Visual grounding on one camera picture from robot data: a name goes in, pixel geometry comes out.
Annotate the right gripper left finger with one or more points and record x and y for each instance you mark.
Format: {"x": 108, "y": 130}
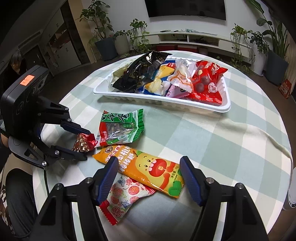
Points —
{"x": 103, "y": 180}

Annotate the left white pot plant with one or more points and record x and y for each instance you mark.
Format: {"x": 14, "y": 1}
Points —
{"x": 133, "y": 40}

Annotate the left dark pot plant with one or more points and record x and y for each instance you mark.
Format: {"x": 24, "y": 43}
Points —
{"x": 97, "y": 14}

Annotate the white TV cabinet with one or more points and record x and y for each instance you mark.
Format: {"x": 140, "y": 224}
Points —
{"x": 213, "y": 42}

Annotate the purple snack packet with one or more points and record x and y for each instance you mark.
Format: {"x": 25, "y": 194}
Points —
{"x": 176, "y": 92}

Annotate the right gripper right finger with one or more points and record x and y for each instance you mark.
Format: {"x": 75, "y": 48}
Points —
{"x": 194, "y": 180}

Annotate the red gift box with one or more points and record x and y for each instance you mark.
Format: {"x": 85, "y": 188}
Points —
{"x": 285, "y": 88}

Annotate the white plastic tray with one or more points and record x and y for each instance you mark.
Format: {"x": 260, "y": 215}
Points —
{"x": 104, "y": 88}

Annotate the black snack packet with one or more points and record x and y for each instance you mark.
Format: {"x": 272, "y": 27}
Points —
{"x": 140, "y": 72}

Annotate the white red floral packet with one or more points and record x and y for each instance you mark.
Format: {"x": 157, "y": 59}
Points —
{"x": 123, "y": 194}

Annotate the white pot trailing plant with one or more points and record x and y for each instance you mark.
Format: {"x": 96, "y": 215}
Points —
{"x": 257, "y": 49}

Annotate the blue yellow snack packet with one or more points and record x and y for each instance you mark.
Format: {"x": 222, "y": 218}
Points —
{"x": 160, "y": 85}

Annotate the green snack packet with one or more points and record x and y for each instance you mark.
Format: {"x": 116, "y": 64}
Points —
{"x": 120, "y": 128}

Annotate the red snack packet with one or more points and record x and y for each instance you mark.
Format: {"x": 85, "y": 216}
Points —
{"x": 205, "y": 79}

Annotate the large plant dark pot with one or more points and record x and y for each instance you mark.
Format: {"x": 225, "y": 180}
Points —
{"x": 276, "y": 63}

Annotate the orange fruit candy packet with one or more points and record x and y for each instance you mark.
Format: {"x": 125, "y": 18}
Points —
{"x": 155, "y": 172}

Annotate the wall television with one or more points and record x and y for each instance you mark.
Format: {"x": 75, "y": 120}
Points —
{"x": 205, "y": 8}

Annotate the small red brown packet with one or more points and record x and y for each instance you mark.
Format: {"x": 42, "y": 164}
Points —
{"x": 85, "y": 143}

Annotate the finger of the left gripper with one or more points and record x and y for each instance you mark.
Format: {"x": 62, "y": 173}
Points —
{"x": 74, "y": 128}
{"x": 67, "y": 154}

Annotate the clear candy packet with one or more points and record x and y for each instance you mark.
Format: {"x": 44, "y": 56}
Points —
{"x": 182, "y": 76}

